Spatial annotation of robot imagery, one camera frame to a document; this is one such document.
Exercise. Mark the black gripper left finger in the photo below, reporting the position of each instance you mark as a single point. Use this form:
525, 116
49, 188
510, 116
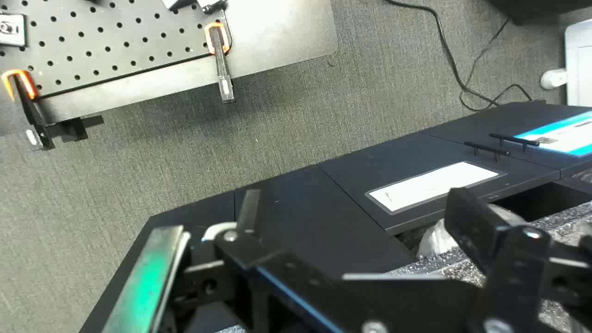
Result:
155, 279

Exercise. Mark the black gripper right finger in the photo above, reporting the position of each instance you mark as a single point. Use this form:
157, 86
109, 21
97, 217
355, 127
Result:
516, 266

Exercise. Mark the black cabinet door white label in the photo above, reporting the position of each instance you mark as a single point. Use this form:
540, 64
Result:
395, 168

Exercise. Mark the plain black cabinet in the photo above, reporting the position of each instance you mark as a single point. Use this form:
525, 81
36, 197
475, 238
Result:
308, 216

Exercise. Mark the white rectangular label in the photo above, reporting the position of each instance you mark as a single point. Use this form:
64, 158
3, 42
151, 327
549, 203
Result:
432, 184

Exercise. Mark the white plastic box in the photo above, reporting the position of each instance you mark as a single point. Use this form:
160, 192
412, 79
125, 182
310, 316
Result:
580, 62

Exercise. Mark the grey perforated mounting plate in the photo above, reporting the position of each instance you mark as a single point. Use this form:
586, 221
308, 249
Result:
112, 44

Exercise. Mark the small white printed tag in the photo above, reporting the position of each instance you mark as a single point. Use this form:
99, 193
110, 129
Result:
12, 31

